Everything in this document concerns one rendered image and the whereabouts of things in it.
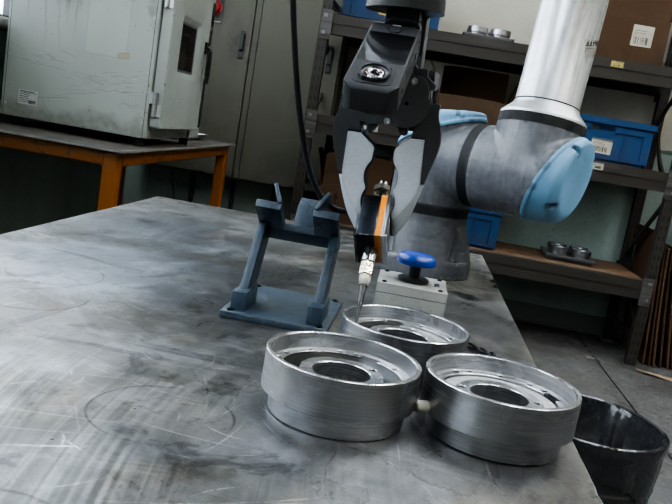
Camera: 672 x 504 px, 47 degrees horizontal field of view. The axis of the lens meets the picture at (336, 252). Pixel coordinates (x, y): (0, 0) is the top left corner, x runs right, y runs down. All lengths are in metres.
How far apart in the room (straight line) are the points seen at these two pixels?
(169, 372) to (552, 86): 0.66
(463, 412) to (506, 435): 0.03
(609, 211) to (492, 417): 4.24
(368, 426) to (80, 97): 2.47
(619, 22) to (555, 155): 3.21
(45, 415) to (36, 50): 2.52
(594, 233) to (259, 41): 2.21
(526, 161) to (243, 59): 3.54
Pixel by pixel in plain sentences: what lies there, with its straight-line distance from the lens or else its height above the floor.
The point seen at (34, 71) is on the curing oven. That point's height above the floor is 0.98.
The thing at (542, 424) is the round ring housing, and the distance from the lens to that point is 0.50.
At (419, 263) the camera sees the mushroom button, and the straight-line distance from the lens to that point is 0.77.
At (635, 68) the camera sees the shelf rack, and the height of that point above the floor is 1.47.
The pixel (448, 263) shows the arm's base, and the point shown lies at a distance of 1.07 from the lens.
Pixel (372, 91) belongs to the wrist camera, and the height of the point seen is 1.02.
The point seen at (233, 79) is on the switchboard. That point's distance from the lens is 4.46.
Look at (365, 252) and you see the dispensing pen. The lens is 0.68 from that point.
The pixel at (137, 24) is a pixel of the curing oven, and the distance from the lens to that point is 2.81.
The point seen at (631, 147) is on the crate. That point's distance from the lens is 4.20.
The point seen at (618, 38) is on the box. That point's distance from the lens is 4.18.
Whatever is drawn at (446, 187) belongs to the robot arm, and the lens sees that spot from 1.06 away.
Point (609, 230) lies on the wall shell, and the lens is 4.72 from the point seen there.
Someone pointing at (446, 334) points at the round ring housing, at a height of 0.83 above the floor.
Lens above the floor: 0.99
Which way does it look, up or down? 10 degrees down
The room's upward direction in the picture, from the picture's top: 10 degrees clockwise
